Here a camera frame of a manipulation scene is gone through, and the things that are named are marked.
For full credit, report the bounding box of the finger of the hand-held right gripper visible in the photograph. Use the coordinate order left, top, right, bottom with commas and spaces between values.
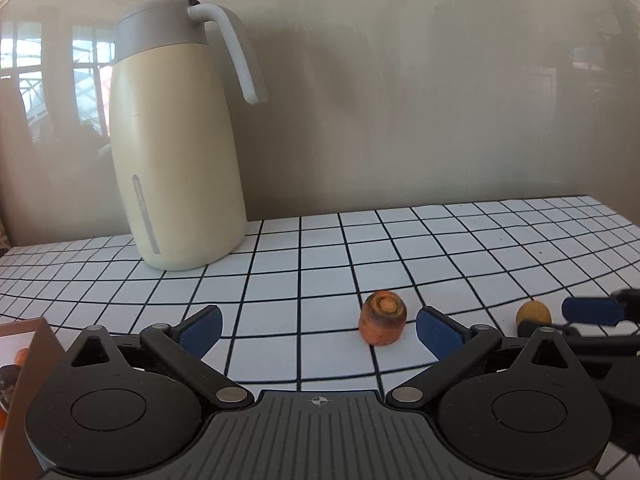
561, 288, 640, 328
517, 321, 640, 361

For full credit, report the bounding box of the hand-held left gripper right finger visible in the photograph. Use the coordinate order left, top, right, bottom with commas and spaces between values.
385, 306, 593, 410

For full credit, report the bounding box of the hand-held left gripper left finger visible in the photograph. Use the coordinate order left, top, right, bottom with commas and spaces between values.
65, 304, 255, 410

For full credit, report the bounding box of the small carrot end piece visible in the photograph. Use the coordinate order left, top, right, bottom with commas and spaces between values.
358, 290, 407, 349

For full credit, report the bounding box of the brown longan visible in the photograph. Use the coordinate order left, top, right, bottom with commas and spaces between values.
515, 299, 553, 329

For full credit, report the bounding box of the brown-edged white cardboard box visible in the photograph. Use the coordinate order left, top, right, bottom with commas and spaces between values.
0, 317, 66, 480

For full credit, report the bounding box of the white checked tablecloth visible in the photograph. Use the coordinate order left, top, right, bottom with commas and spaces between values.
0, 194, 640, 480

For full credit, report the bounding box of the cream thermos jug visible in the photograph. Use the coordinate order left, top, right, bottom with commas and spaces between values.
108, 0, 269, 272

